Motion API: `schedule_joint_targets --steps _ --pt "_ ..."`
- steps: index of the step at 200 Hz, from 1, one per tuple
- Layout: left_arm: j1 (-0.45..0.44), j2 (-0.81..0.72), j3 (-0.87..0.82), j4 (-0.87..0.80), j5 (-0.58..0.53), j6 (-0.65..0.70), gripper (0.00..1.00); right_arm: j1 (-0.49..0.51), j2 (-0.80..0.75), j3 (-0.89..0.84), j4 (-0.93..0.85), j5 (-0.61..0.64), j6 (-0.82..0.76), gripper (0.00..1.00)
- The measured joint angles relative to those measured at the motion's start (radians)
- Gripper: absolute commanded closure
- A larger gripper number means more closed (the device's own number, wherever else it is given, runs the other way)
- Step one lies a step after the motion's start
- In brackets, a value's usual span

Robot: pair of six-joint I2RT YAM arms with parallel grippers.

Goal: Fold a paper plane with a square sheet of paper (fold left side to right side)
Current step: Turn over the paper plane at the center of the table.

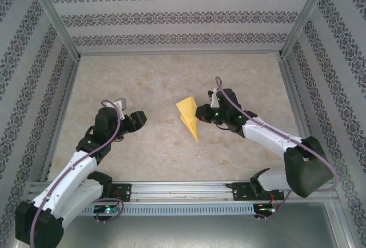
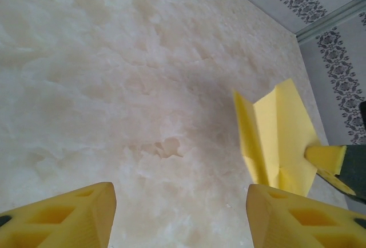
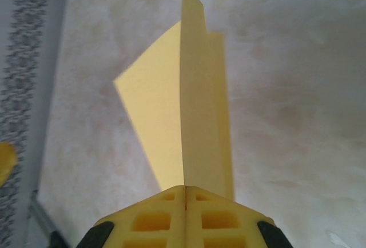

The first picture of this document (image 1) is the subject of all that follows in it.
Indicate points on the yellow paper sheet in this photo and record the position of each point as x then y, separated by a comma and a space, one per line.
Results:
187, 111

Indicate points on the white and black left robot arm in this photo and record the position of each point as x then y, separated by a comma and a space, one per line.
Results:
65, 179

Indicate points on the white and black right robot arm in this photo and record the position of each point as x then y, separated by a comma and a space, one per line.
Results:
268, 136

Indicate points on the left controller circuit board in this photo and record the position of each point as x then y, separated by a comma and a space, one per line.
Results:
105, 209

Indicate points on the controller circuit board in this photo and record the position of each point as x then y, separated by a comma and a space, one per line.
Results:
266, 208
105, 209

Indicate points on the right controller circuit board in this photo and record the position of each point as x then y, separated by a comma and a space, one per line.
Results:
266, 208

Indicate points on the grey metal panel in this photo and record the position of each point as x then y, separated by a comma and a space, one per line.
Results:
183, 233

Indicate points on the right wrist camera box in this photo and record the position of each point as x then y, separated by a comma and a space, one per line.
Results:
214, 99

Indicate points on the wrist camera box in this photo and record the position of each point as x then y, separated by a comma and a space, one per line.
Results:
214, 99
123, 103

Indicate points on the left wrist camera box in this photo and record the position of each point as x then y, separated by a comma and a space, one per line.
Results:
123, 103

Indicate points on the aluminium side rail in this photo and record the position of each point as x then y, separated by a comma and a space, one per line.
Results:
58, 122
301, 102

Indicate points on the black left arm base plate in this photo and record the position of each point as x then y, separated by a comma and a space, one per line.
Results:
123, 192

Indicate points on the aluminium back rail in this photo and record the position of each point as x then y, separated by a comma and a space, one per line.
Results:
180, 53

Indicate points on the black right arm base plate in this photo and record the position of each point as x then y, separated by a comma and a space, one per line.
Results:
243, 192

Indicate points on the aluminium mounting rail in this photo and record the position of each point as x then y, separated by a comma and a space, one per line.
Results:
183, 188

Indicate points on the aluminium frame post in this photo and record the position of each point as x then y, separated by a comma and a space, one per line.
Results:
306, 16
54, 16

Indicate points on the aluminium frame bar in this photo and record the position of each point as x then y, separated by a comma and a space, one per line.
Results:
342, 225

